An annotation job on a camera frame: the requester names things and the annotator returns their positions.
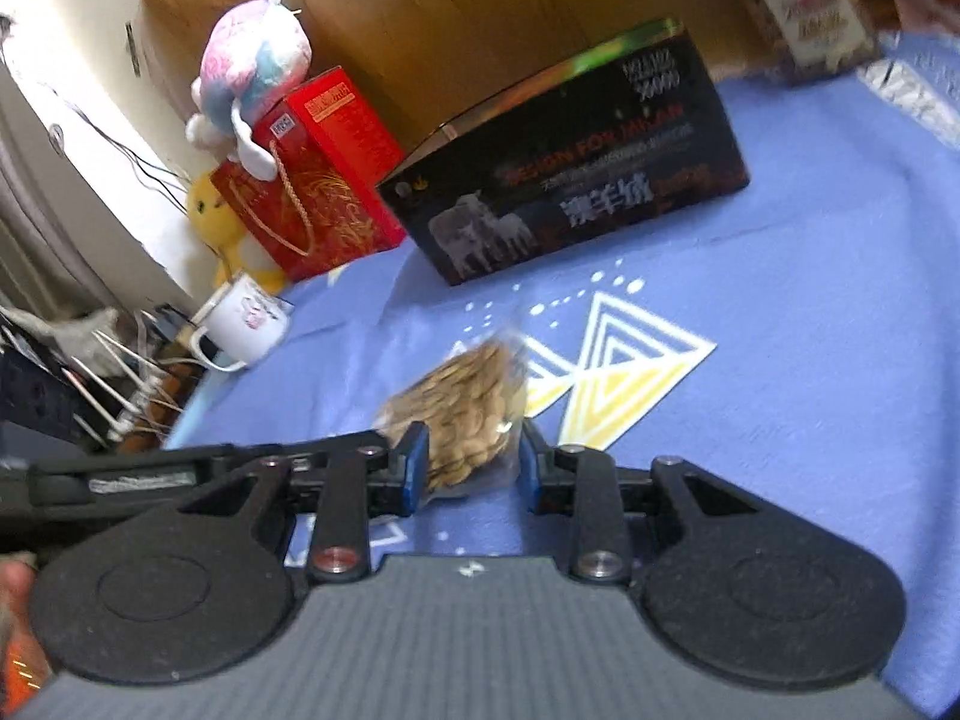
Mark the brown wooden board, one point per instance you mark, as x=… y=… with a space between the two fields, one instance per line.
x=450 y=15

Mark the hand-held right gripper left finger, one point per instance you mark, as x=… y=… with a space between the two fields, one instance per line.
x=414 y=465

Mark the clear bag of biscuits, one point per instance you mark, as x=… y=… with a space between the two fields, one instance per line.
x=457 y=412

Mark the pink and blue plush toy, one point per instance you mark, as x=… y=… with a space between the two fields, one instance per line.
x=251 y=60

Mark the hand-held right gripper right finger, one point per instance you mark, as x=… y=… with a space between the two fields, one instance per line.
x=529 y=465

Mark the black cardboard box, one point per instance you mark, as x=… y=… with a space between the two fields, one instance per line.
x=585 y=165

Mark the clutter of white sticks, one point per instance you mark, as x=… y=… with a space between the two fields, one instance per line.
x=112 y=382

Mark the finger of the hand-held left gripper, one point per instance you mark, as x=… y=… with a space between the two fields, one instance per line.
x=341 y=446

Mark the white enamel mug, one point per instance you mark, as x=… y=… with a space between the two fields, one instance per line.
x=247 y=315

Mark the yellow plush toy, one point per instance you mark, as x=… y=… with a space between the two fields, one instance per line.
x=217 y=221

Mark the clear jar of nuts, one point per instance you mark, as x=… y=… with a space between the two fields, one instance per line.
x=799 y=7

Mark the person's left hand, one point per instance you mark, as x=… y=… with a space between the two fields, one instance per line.
x=13 y=585

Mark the blue printed cloth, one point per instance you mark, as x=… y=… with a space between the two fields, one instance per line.
x=787 y=315

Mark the red gift bag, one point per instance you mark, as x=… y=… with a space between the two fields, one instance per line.
x=322 y=172

